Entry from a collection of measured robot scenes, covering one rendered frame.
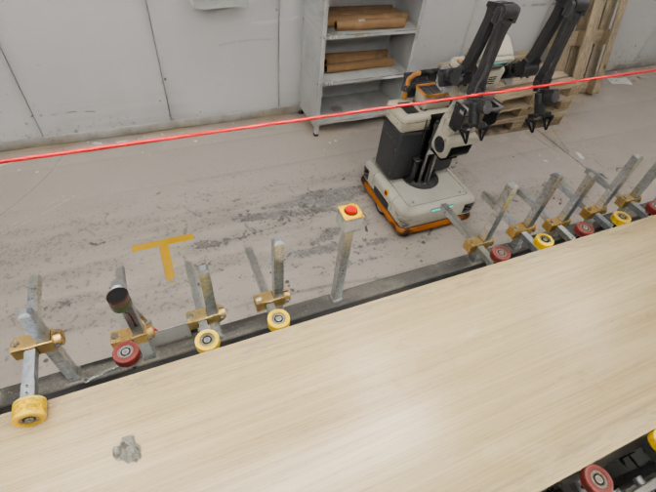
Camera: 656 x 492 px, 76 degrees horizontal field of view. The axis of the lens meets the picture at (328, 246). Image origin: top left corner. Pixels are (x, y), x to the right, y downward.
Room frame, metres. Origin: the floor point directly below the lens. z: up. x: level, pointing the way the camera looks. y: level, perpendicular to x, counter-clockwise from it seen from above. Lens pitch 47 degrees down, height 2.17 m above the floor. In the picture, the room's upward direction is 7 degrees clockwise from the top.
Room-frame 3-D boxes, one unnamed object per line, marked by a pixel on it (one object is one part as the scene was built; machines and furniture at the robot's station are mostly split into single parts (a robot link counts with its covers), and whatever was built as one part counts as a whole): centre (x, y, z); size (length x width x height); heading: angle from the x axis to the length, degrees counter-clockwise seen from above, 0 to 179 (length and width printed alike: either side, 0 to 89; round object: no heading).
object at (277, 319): (0.79, 0.14, 0.85); 0.08 x 0.08 x 0.11
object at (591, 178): (1.64, -1.16, 0.87); 0.04 x 0.04 x 0.48; 28
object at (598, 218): (1.79, -1.31, 0.81); 0.43 x 0.03 x 0.04; 28
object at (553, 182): (1.52, -0.94, 0.93); 0.04 x 0.04 x 0.48; 28
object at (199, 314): (0.80, 0.41, 0.84); 0.14 x 0.06 x 0.05; 118
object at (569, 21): (2.27, -1.02, 1.41); 0.11 x 0.06 x 0.43; 118
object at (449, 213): (1.44, -0.65, 0.82); 0.43 x 0.03 x 0.04; 28
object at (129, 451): (0.31, 0.48, 0.91); 0.09 x 0.07 x 0.02; 55
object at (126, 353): (0.60, 0.60, 0.85); 0.08 x 0.08 x 0.11
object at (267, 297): (0.92, 0.19, 0.84); 0.14 x 0.06 x 0.05; 118
